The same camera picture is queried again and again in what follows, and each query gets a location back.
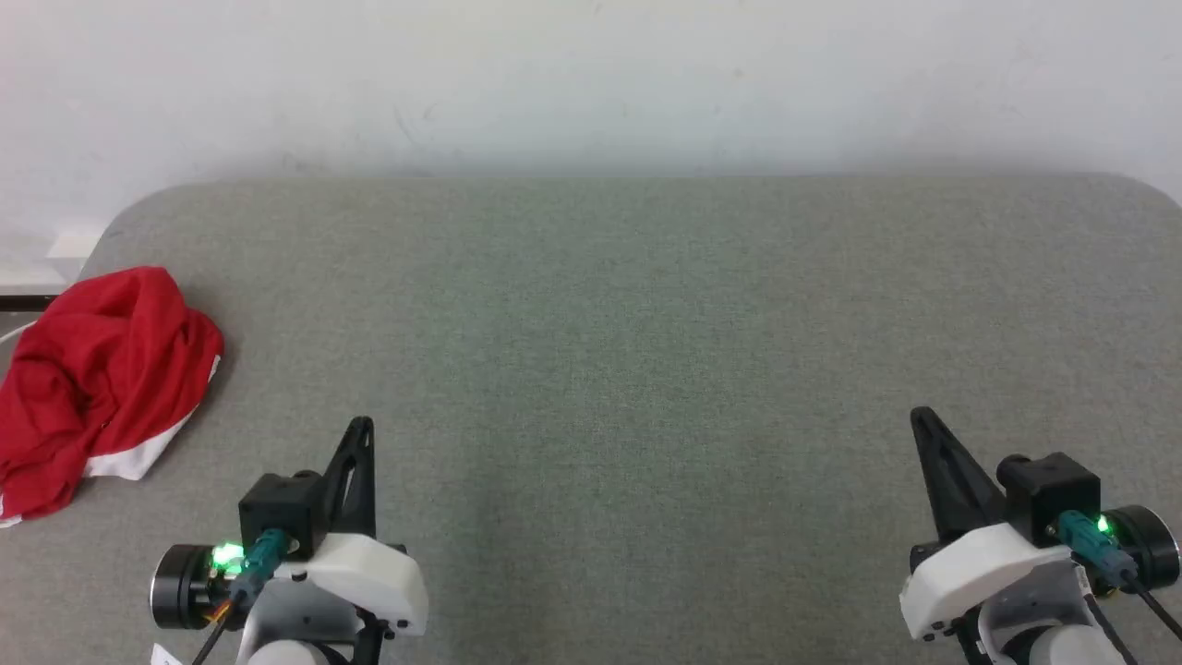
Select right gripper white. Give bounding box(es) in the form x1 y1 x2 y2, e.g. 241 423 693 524
899 406 1182 665

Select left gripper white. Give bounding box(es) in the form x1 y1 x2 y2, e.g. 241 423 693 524
151 417 430 665

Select red basketball shorts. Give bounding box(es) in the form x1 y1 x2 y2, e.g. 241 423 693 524
0 266 225 529

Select grey fabric table cover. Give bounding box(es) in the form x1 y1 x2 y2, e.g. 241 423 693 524
0 174 1182 665

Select left black cable teal plug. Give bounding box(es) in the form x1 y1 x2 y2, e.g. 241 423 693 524
189 528 289 665

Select black cable teal plug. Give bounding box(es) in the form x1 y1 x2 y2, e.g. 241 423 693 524
1055 511 1182 643
189 528 289 665

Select right black cable teal plug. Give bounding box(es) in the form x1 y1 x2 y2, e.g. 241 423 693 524
1055 511 1182 643

